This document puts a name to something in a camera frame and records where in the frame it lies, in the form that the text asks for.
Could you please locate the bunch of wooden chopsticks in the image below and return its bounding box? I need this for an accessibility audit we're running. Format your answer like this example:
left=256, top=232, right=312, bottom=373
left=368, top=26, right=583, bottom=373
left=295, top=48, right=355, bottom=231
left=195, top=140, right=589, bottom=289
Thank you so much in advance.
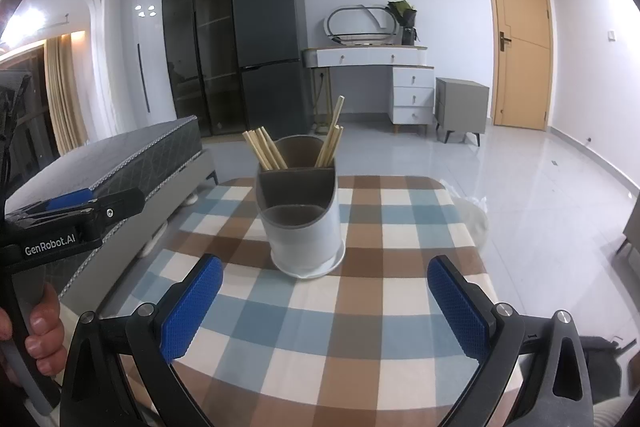
left=242, top=95, right=347, bottom=172

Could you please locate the black bag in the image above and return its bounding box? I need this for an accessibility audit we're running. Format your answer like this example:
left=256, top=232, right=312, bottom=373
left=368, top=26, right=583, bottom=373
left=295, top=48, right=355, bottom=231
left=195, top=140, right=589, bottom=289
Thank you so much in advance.
left=582, top=334, right=638, bottom=400

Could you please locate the oval vanity mirror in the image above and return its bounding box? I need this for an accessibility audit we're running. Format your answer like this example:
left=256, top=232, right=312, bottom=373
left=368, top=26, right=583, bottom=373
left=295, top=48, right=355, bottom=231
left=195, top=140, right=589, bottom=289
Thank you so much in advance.
left=326, top=3, right=401, bottom=46

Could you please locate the checked tablecloth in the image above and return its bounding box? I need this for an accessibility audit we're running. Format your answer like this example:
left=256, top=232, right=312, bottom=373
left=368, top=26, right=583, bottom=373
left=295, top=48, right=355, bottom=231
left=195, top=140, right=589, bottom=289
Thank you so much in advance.
left=95, top=174, right=526, bottom=427

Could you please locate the black wrapped bouquet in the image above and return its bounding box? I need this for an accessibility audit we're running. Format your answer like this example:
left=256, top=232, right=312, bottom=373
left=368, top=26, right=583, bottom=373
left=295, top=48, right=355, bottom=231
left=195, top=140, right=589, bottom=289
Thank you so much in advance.
left=386, top=0, right=418, bottom=46

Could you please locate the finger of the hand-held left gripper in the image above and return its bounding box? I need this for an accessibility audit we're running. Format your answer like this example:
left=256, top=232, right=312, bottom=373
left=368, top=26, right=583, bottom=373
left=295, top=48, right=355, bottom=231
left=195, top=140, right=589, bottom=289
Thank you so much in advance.
left=75, top=187, right=146, bottom=242
left=5, top=188, right=98, bottom=225

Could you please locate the white plastic bag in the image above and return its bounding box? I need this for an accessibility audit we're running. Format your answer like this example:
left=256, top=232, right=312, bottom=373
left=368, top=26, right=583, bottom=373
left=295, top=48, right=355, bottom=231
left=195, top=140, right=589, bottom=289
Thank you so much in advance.
left=442, top=179, right=493, bottom=255

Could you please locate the dark grey fridge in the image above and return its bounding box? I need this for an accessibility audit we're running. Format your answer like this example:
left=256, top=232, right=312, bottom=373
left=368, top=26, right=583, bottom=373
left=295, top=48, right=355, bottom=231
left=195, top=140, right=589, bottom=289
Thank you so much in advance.
left=231, top=0, right=313, bottom=138

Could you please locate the beige curtain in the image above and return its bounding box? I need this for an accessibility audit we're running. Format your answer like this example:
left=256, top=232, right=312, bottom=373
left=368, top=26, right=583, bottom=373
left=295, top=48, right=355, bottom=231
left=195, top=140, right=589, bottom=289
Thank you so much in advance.
left=45, top=34, right=90, bottom=158

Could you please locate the white vanity desk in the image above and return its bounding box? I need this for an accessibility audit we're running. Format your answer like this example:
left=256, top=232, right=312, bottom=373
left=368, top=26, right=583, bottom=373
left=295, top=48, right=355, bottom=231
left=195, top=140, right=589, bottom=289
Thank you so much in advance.
left=303, top=44, right=436, bottom=135

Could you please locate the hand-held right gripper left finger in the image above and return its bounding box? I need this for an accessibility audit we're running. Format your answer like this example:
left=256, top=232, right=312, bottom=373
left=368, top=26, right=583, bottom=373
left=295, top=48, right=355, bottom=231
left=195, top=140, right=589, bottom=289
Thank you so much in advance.
left=57, top=255, right=224, bottom=427

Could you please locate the dark glass wardrobe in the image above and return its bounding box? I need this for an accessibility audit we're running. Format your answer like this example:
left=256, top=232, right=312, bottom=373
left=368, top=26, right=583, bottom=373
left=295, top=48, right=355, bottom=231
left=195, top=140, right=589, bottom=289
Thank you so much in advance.
left=162, top=0, right=240, bottom=138

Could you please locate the dark quilted mattress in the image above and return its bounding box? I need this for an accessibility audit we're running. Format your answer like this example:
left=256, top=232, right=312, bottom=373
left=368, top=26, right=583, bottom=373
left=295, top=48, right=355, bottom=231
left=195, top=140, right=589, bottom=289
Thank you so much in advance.
left=5, top=117, right=203, bottom=218

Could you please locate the wooden door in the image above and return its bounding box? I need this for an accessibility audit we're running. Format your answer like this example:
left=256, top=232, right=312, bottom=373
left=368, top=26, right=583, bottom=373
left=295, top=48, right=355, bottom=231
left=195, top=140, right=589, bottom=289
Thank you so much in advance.
left=481, top=0, right=553, bottom=131

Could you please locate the grey nightstand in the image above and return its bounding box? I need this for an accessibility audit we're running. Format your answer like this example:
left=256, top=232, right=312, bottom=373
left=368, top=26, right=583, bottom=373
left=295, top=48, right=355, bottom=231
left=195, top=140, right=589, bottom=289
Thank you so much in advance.
left=434, top=77, right=491, bottom=146

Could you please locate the white wardrobe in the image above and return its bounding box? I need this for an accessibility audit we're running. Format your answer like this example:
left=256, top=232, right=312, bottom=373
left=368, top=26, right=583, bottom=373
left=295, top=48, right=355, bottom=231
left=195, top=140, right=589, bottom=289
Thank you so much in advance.
left=122, top=0, right=177, bottom=128

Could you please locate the person's left hand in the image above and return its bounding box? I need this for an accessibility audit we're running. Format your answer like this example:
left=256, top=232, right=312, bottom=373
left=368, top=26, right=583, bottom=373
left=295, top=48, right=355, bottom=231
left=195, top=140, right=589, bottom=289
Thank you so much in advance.
left=25, top=282, right=67, bottom=375

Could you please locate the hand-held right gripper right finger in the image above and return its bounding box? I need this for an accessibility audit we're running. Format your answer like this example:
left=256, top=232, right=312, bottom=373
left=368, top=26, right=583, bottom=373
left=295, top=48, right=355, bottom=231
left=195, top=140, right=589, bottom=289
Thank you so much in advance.
left=426, top=255, right=596, bottom=427

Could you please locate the grey divided utensil holder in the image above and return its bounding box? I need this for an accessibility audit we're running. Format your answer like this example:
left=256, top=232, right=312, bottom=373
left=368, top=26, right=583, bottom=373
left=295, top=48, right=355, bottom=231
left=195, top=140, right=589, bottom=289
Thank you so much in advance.
left=255, top=134, right=347, bottom=280

